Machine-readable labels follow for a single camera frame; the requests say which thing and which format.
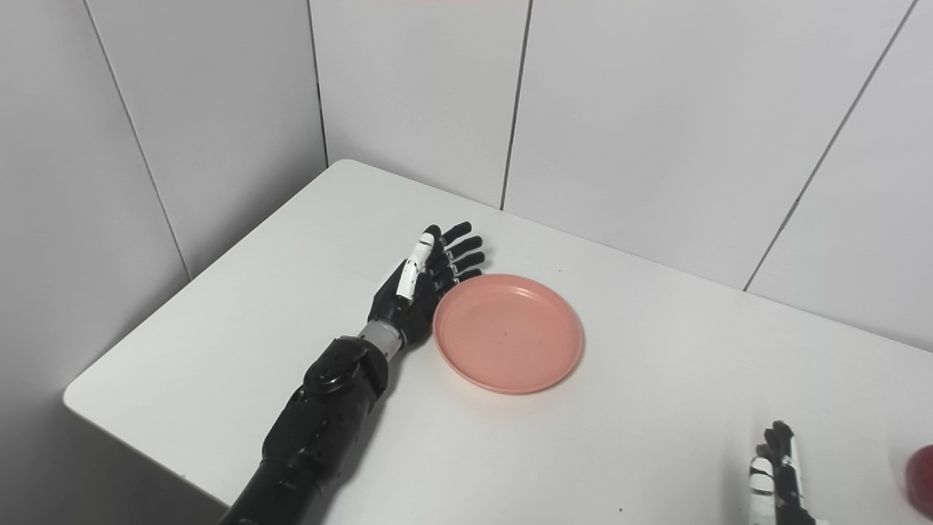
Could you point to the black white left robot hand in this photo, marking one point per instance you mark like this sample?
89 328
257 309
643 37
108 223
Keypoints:
408 302

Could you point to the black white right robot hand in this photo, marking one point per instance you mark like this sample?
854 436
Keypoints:
783 481

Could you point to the pink round plate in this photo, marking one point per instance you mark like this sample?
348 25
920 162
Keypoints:
508 334

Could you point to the red apple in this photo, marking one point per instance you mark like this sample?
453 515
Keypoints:
921 481

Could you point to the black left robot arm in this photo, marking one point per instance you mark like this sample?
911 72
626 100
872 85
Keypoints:
321 423

